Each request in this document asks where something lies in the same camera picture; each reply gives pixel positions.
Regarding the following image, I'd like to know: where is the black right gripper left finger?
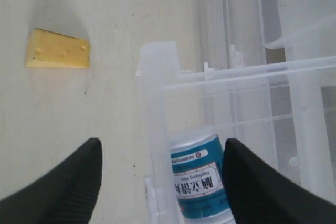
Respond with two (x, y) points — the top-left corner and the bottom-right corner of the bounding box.
(1, 138), (102, 223)

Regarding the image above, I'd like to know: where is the yellow sponge block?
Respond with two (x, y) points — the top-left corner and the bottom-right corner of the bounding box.
(25, 28), (90, 68)

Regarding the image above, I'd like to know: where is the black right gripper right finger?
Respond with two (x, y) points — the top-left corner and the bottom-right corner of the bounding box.
(222, 138), (335, 223)

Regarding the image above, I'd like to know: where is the clear drawer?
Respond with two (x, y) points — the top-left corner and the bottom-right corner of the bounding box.
(137, 42), (335, 223)

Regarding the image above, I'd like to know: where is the white plastic drawer cabinet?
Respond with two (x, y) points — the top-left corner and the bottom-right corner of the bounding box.
(193, 0), (335, 70)

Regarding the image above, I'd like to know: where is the white blue medicine bottle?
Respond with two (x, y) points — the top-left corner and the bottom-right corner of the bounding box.
(169, 126), (233, 223)

